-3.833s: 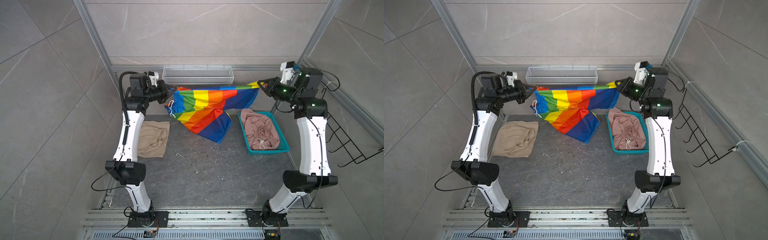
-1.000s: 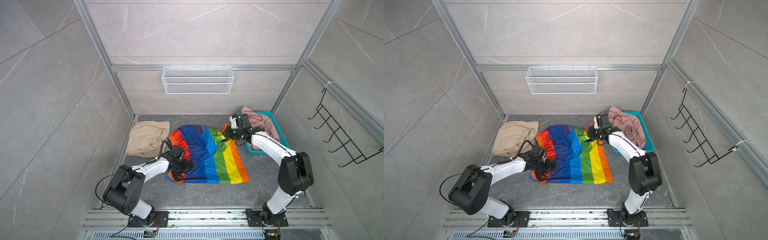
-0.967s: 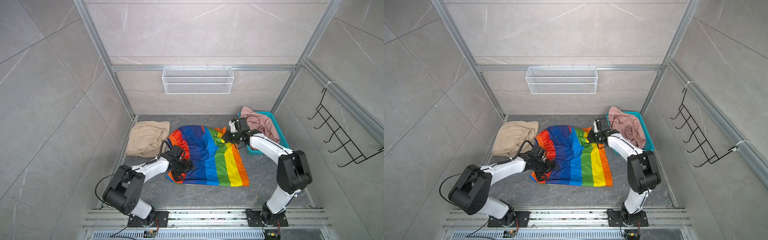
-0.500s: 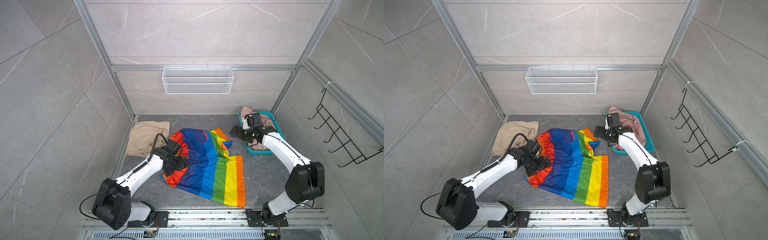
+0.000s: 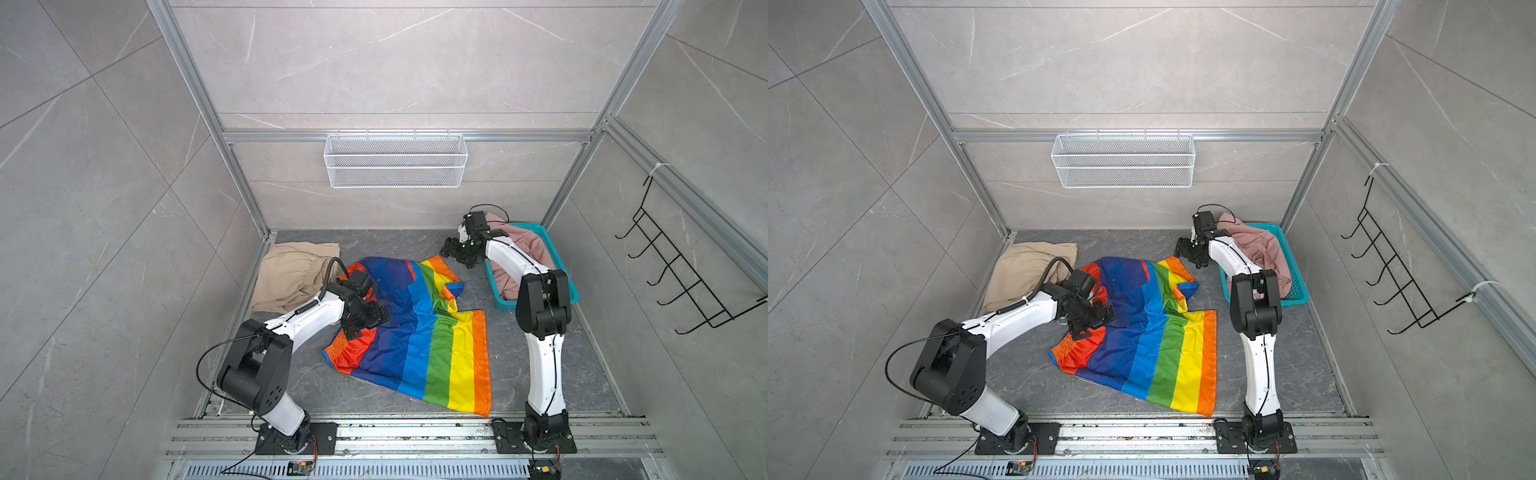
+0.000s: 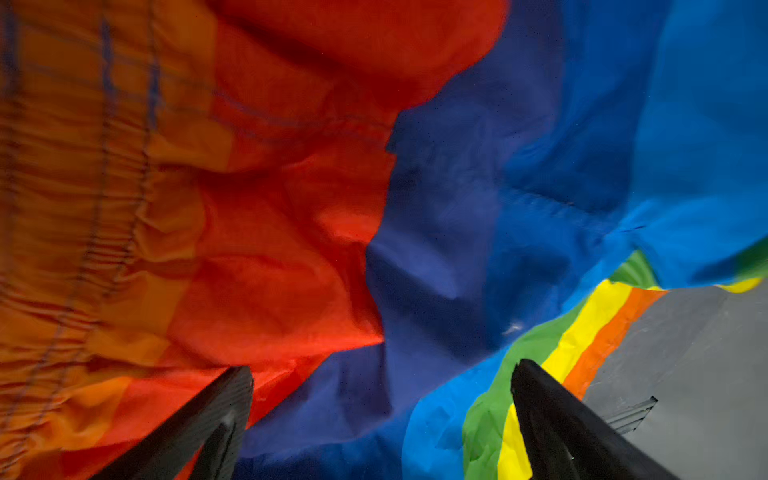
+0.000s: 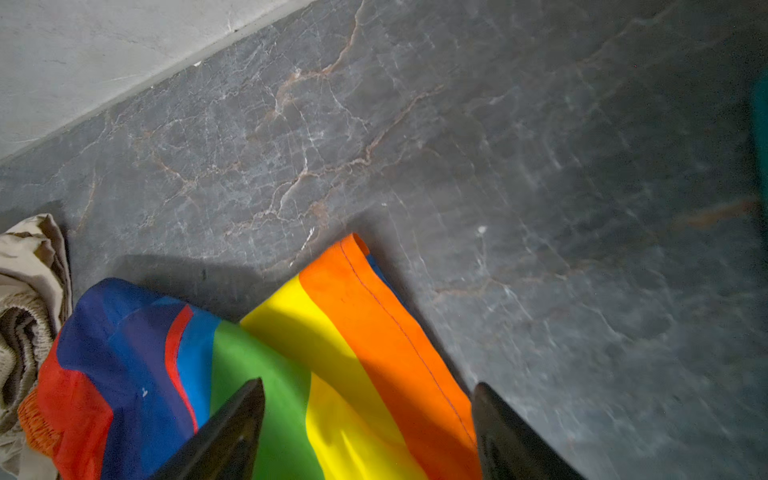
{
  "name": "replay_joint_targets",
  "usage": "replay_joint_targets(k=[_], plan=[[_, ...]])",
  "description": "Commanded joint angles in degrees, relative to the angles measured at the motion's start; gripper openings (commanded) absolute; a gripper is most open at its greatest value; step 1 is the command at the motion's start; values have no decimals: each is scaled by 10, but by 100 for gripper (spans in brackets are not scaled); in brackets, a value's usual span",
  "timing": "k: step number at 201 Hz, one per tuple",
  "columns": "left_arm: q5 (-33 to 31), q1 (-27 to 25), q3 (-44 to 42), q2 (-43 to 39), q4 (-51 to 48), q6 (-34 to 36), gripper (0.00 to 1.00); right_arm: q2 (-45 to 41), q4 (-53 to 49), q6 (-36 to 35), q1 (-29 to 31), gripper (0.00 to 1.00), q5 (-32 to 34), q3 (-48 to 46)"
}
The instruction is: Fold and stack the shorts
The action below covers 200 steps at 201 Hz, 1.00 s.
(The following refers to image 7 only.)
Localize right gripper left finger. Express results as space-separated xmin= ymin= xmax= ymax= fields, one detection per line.
xmin=152 ymin=379 xmax=266 ymax=480

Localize rainbow coloured shorts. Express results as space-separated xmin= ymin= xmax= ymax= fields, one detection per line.
xmin=19 ymin=234 xmax=481 ymax=479

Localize teal plastic basket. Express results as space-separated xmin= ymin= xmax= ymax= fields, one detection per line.
xmin=751 ymin=69 xmax=768 ymax=209

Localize beige drawstring shorts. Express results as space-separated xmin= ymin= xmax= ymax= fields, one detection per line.
xmin=1 ymin=214 xmax=73 ymax=479

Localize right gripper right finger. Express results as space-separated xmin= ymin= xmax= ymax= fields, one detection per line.
xmin=471 ymin=382 xmax=583 ymax=480

